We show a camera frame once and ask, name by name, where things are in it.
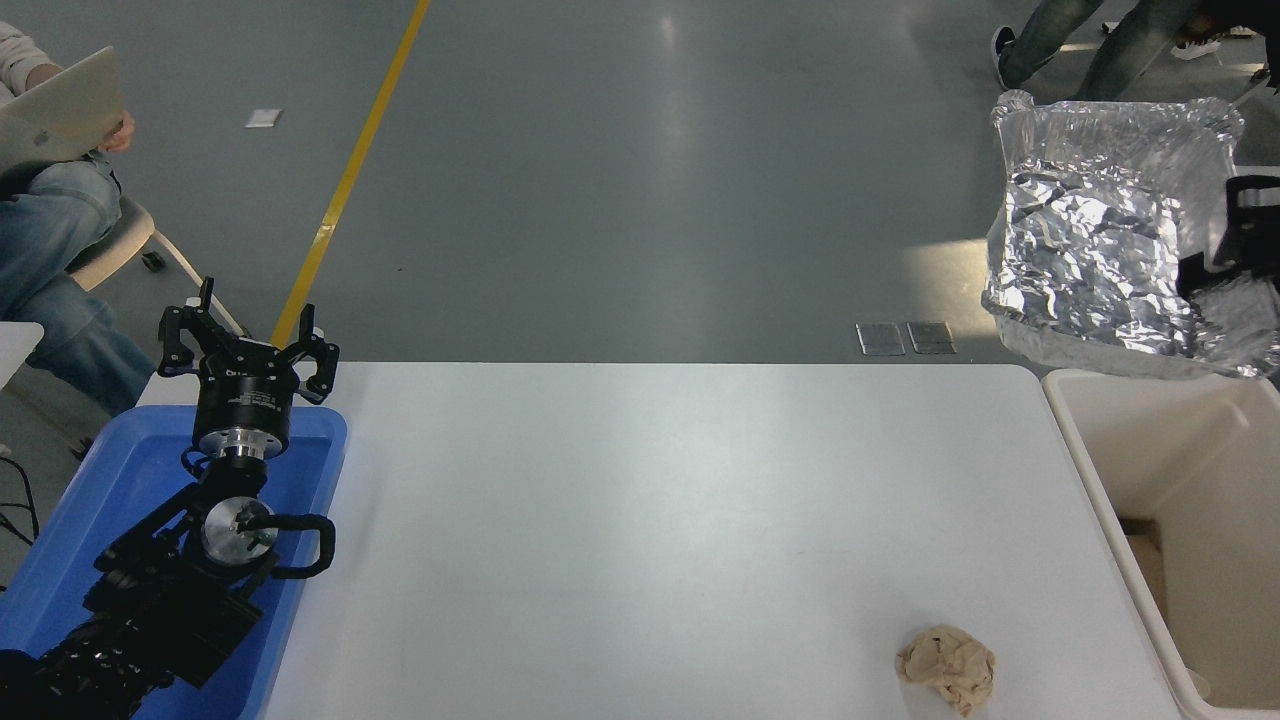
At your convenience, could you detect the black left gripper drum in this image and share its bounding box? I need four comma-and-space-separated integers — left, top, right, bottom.
193, 338, 302, 437

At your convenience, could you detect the foil tray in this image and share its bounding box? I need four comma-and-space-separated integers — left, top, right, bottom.
982, 90, 1280, 381

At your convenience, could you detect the pale chair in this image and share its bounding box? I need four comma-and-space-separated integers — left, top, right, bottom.
65, 195, 251, 337

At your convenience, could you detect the blue plastic tray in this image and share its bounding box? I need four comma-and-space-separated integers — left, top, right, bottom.
0, 403, 349, 720

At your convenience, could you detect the white side table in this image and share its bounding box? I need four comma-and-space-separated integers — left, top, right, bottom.
0, 320, 47, 391

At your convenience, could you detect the person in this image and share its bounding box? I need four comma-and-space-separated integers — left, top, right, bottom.
990, 0, 1201, 103
0, 20, 158, 416
1172, 0, 1280, 59

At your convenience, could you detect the large pale bin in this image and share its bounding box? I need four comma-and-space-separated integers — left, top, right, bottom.
1042, 368, 1280, 720

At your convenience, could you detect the silver laptop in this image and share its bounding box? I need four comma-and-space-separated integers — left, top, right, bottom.
0, 45, 124, 177

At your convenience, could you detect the crumpled tan paper ball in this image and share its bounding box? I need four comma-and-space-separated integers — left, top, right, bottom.
895, 625, 998, 719

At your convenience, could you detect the black cable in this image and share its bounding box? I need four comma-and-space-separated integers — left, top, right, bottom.
0, 455, 41, 549

